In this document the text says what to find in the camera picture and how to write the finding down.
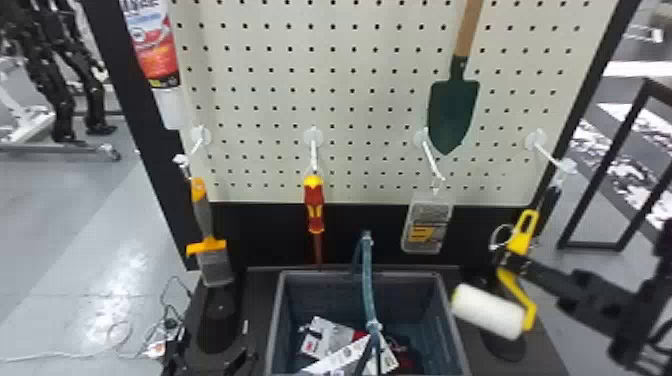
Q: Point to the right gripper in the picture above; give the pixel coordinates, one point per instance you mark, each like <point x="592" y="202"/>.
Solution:
<point x="548" y="283"/>

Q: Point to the yellow white paint roller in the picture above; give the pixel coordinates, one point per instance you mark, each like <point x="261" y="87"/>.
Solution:
<point x="488" y="311"/>

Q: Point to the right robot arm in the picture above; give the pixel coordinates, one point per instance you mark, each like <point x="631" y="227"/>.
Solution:
<point x="624" y="310"/>

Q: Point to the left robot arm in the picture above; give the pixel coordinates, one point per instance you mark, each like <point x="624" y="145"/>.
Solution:
<point x="220" y="363"/>

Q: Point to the clear grey parts packet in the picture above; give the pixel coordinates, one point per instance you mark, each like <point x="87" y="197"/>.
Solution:
<point x="426" y="226"/>

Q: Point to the blue basket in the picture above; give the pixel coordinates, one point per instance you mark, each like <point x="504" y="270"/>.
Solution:
<point x="420" y="315"/>

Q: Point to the black side table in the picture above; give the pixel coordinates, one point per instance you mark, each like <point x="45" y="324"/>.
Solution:
<point x="617" y="157"/>

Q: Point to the green garden trowel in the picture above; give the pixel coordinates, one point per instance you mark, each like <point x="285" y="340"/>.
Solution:
<point x="451" y="113"/>

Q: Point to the white card packet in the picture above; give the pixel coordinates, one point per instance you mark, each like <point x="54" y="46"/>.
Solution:
<point x="349" y="359"/>
<point x="328" y="336"/>

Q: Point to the red yellow screwdriver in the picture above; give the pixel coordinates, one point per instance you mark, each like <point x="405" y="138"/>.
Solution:
<point x="314" y="207"/>

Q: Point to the white pegboard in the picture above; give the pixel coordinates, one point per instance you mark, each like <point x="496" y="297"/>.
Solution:
<point x="367" y="78"/>

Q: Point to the grey orange brush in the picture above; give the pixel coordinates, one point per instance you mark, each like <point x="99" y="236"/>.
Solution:
<point x="212" y="260"/>

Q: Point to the red sealant tube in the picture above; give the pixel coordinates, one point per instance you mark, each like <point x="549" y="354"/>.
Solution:
<point x="155" y="50"/>

